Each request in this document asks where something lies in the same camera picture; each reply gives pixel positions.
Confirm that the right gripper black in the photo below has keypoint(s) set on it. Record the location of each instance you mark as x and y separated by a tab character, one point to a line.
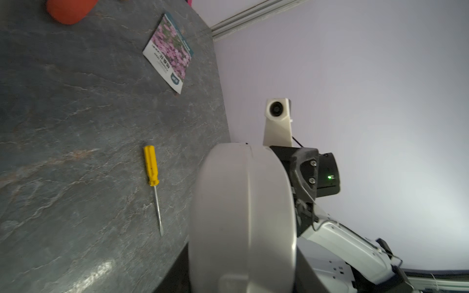
311	174

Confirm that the white alarm device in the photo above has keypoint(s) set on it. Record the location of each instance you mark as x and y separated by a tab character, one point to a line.
242	225

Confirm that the yellow handled screwdriver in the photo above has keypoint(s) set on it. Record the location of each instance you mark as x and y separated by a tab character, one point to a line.
152	172

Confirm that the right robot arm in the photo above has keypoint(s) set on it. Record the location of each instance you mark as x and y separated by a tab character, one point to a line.
361	265

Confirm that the flower seed packet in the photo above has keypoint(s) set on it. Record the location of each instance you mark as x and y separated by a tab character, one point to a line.
169	53

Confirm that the red orange work glove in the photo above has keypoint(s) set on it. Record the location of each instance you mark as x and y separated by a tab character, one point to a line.
69	12

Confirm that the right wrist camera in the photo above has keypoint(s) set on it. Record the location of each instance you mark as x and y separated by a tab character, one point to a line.
278	130

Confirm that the aluminium mounting rail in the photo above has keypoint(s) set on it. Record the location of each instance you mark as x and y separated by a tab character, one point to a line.
438	281

